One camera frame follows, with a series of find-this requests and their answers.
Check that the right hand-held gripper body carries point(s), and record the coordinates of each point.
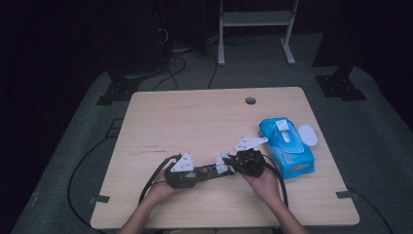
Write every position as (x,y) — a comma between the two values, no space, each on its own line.
(250,161)

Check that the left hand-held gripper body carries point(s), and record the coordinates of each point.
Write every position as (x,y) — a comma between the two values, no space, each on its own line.
(181,177)

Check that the white wet wipe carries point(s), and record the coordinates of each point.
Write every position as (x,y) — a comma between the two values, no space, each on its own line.
(221,165)

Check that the black and blue toy car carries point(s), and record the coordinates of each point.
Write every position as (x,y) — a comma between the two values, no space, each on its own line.
(212,172)

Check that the blue wet wipes packet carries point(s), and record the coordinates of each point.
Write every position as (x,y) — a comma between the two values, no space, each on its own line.
(289,156)

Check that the person's left hand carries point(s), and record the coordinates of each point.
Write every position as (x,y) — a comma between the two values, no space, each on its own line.
(159,191)

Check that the person's right hand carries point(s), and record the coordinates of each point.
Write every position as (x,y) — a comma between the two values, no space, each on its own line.
(266,187)

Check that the grey tape strip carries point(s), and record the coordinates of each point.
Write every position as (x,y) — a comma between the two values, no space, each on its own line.
(99,199)
(346,194)

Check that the black stand base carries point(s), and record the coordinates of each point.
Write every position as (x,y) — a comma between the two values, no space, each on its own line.
(341,86)
(118,91)

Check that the white metal stand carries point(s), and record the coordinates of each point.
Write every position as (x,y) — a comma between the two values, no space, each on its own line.
(256,18)

